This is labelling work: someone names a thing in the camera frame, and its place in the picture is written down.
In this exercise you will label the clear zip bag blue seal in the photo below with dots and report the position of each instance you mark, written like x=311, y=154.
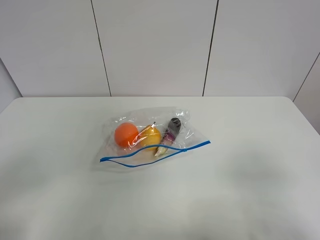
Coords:
x=189, y=138

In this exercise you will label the purple eggplant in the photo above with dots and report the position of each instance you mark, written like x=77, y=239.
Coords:
x=169, y=137

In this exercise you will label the yellow pear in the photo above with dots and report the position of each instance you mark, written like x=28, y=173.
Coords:
x=149, y=135

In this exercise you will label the orange fruit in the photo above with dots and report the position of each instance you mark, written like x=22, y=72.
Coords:
x=125, y=135

